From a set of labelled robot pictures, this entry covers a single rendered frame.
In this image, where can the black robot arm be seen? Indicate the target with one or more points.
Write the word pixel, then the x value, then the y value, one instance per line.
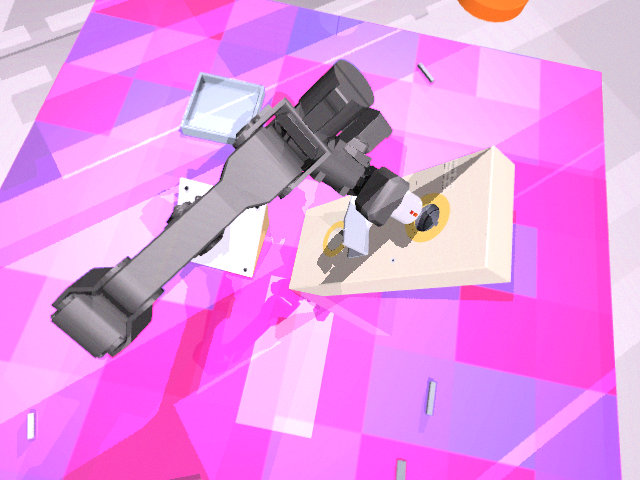
pixel 108 307

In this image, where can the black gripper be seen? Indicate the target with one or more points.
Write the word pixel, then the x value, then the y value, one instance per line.
pixel 378 191

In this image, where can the dark grey rectangular panel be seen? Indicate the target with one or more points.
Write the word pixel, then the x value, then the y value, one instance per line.
pixel 462 236

